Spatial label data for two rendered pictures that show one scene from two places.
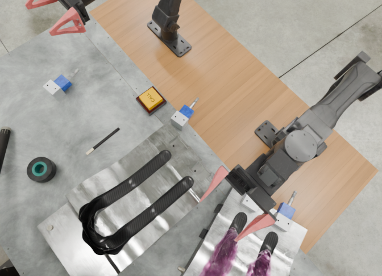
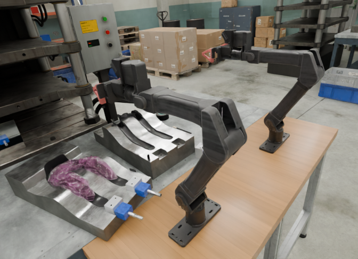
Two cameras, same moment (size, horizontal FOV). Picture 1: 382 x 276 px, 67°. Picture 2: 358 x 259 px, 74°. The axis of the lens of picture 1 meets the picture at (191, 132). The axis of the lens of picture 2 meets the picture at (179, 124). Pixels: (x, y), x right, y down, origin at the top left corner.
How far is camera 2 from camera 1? 0.99 m
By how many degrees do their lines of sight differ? 66
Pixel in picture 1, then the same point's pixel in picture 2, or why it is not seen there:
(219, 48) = (284, 169)
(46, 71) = not seen: hidden behind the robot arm
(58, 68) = not seen: hidden behind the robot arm
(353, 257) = not seen: outside the picture
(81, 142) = (179, 124)
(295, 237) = (98, 219)
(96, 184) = (149, 115)
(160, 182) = (152, 138)
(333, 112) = (166, 94)
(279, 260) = (83, 207)
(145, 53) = (252, 135)
